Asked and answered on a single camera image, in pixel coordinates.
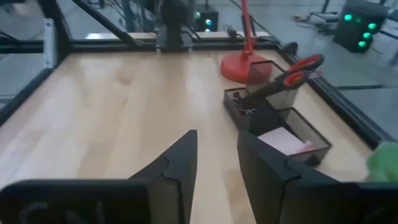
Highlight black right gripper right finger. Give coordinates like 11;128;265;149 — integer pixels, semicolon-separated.
237;129;398;224

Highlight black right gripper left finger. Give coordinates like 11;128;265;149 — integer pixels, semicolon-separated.
0;129;199;224

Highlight pink sticky note pad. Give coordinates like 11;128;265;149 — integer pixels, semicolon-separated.
256;126;314;157

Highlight red black handled scissors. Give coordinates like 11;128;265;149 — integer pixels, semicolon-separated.
238;53;326;110

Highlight black mesh desk organizer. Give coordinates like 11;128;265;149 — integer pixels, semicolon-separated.
223;60;333;168

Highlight succulent in patterned white pot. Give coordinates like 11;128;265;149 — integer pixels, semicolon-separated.
366;141;398;184

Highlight red desk lamp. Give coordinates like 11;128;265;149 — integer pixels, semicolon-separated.
220;0;275;85

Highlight black computer tower green lights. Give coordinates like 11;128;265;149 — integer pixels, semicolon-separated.
332;0;390;54

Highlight black computer tower blue lights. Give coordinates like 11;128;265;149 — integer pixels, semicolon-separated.
192;3;220;33

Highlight black aluminium table frame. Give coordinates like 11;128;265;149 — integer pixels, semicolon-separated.
0;0;397;150

